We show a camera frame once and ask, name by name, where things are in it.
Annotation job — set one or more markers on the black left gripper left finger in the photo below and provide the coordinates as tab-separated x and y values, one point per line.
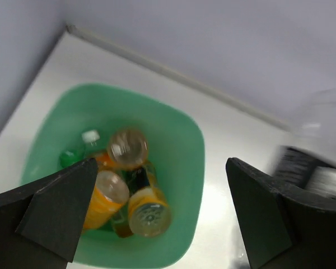
41	222

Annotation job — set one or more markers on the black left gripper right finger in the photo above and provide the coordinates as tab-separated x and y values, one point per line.
282	226

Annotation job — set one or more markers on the clear bottle black cap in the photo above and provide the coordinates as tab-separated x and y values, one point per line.
307	159

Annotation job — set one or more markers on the small orange juice bottle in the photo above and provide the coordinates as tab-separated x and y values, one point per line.
110	194

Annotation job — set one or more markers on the orange blue label drink bottle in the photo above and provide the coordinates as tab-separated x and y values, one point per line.
147	212

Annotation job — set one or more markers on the orange juice bottle gold cap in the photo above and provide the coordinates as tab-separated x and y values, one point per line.
128	148

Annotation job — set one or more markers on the green plastic soda bottle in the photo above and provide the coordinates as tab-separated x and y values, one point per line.
70	156

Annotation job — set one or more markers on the green plastic bin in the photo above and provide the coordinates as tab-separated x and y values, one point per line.
176	149

